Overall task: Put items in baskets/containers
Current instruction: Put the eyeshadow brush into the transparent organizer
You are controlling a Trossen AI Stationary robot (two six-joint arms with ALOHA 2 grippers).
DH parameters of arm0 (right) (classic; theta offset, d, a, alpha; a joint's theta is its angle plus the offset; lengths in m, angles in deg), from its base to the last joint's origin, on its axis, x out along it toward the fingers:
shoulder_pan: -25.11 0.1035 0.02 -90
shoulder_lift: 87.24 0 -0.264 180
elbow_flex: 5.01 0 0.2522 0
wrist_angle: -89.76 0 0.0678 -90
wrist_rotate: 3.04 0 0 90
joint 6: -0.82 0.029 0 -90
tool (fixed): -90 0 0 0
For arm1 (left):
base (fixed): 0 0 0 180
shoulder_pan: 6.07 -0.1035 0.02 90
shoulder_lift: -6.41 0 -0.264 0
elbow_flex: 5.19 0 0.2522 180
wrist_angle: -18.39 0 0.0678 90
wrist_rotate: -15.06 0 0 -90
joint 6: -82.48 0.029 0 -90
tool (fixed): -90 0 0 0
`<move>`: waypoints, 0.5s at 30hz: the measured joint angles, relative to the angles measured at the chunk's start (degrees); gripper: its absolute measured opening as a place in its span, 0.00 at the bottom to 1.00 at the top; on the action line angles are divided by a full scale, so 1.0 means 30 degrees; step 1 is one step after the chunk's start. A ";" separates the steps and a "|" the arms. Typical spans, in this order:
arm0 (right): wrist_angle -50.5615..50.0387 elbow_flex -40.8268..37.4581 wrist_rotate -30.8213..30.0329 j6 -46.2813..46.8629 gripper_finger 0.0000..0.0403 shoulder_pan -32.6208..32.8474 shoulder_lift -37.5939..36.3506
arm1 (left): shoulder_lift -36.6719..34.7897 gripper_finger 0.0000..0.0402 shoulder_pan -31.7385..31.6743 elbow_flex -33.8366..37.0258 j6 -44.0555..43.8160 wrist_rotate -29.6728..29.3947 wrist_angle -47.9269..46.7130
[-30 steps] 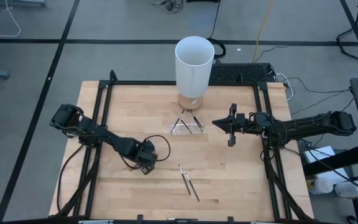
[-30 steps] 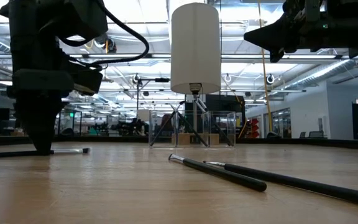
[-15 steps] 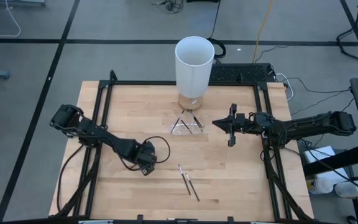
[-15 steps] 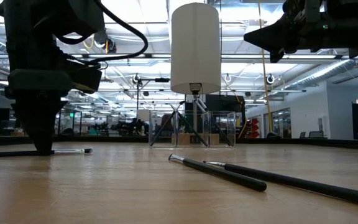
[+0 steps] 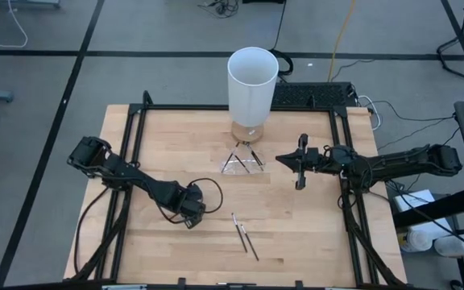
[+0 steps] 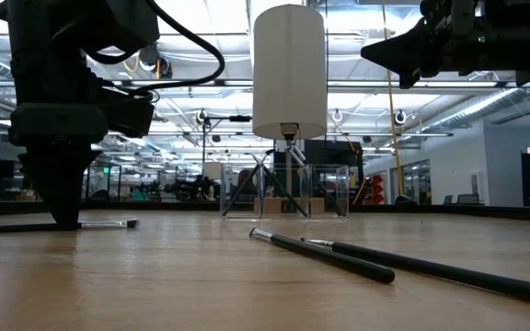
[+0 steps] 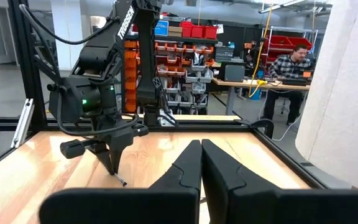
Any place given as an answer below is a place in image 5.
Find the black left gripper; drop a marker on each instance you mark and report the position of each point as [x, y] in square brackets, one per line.
[189, 205]

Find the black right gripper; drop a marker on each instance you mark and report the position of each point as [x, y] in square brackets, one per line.
[314, 161]

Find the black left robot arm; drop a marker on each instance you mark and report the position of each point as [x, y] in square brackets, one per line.
[135, 179]

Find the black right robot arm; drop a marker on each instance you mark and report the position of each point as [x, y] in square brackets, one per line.
[409, 165]

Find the clear acrylic organizer container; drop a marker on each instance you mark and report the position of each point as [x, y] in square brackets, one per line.
[243, 168]

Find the black perforated metal box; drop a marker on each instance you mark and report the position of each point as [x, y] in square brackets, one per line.
[316, 94]

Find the white paper sheet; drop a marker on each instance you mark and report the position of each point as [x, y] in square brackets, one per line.
[417, 197]

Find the white paper roll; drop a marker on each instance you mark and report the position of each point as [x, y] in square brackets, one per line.
[453, 245]
[419, 239]

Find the grey metal cart base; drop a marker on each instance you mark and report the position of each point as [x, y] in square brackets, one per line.
[24, 2]

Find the black aluminium rig frame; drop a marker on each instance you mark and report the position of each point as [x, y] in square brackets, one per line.
[175, 107]

